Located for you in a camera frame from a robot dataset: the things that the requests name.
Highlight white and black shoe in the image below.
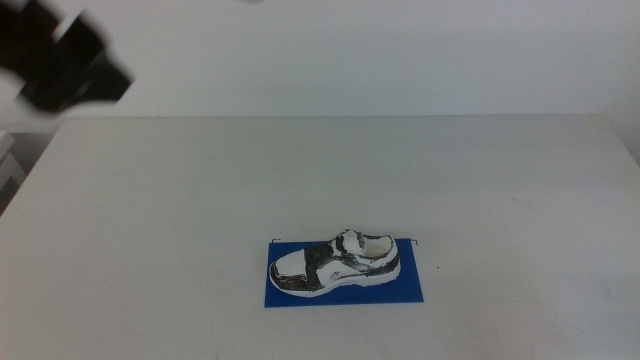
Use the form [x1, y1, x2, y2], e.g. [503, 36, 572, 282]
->
[268, 228, 403, 300]

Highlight blue rectangular mat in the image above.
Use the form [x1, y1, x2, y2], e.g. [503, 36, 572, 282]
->
[263, 238, 425, 309]

